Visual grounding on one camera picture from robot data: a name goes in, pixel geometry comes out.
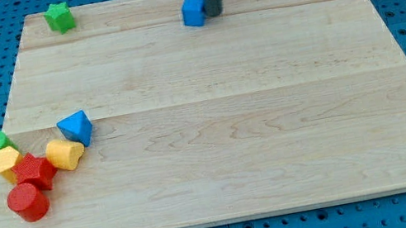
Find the red star block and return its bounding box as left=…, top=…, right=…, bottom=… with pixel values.
left=12, top=153, right=57, bottom=190

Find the green star block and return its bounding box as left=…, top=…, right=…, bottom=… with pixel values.
left=44, top=2, right=76, bottom=34

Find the yellow cylinder block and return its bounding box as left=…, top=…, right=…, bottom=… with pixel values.
left=45, top=139, right=85, bottom=171

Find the blue triangular prism block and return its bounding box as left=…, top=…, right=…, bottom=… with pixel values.
left=56, top=110, right=93, bottom=147

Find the light wooden board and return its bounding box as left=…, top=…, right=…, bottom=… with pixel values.
left=0, top=0, right=406, bottom=228

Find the yellow hexagon block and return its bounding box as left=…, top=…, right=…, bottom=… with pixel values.
left=0, top=146, right=23, bottom=184

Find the red cylinder block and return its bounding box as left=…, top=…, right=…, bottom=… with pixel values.
left=7, top=183, right=50, bottom=222

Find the blue cube block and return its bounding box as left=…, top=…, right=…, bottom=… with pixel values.
left=181, top=0, right=205, bottom=27

